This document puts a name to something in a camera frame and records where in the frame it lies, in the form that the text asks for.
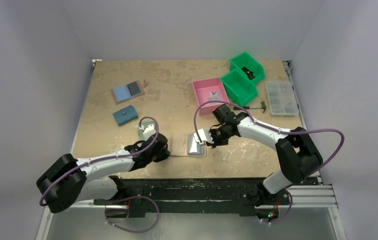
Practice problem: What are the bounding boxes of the beige card holder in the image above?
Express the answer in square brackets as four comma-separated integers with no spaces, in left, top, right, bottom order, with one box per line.
[169,133,206,157]

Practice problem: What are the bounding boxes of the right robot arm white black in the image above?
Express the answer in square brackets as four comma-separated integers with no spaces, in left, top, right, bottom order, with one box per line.
[206,104,323,206]

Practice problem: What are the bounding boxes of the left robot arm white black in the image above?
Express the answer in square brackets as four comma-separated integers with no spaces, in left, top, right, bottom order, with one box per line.
[36,133,170,213]

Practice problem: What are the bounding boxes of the green card holder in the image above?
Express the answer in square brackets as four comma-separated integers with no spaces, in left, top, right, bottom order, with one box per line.
[138,120,154,141]

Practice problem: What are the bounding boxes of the cards in pink box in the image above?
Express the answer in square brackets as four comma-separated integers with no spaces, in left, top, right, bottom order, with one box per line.
[207,91,221,102]

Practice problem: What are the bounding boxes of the blue card holder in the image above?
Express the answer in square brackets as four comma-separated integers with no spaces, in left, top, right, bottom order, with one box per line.
[113,105,138,126]

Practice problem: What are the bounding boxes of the open brown card holder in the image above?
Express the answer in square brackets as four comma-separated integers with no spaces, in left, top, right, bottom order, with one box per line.
[111,80,147,104]

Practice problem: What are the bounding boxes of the pink box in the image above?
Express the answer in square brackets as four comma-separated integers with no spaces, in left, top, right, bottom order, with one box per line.
[192,77,229,116]

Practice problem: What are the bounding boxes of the front green bin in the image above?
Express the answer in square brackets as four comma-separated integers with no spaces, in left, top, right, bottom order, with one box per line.
[220,69,258,106]

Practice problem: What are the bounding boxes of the green bin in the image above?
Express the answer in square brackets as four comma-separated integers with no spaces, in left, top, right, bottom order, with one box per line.
[229,51,265,84]
[220,69,258,106]

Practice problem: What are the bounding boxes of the hammer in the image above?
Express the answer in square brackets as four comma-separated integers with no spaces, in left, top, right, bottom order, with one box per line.
[233,101,267,113]

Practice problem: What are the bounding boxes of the black object in bin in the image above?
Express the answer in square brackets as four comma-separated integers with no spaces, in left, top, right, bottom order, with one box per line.
[241,67,255,80]

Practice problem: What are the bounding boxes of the clear screw organizer box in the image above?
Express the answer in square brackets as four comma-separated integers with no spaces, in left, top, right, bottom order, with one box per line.
[265,81,299,117]

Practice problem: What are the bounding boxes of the rear green bin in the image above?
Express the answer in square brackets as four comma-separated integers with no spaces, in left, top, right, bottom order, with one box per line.
[229,51,265,84]

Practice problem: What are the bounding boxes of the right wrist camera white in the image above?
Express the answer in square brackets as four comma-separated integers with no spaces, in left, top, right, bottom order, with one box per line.
[193,128,214,146]

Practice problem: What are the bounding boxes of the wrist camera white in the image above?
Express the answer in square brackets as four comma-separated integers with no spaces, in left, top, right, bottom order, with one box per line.
[193,128,214,146]
[144,124,157,140]

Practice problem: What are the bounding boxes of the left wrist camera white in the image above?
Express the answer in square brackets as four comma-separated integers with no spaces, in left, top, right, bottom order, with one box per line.
[144,124,157,140]

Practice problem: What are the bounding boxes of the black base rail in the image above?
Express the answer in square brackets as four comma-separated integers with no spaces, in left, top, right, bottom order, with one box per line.
[94,177,290,218]

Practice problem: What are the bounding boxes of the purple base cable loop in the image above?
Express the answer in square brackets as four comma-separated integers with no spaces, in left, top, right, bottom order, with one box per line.
[104,194,160,233]

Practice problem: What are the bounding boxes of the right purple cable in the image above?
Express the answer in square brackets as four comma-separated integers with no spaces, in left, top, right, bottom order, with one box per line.
[193,100,345,226]

